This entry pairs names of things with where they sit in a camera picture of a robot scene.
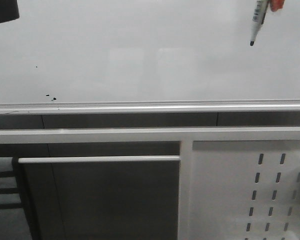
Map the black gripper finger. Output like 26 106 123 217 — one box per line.
0 0 20 24

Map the white black whiteboard marker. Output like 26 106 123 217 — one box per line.
249 0 269 47

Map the red round magnet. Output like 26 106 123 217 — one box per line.
269 0 285 12

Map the dark grey panel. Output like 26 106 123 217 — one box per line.
21 141 180 240

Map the white perforated pegboard panel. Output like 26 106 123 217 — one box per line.
189 140 300 240

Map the whiteboard with aluminium frame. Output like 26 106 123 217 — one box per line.
0 0 300 115

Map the black chair frame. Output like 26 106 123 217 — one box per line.
0 157 41 240

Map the white horizontal handle bar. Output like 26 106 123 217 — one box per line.
18 155 181 164

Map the white metal stand frame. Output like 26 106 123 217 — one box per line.
0 127 300 240

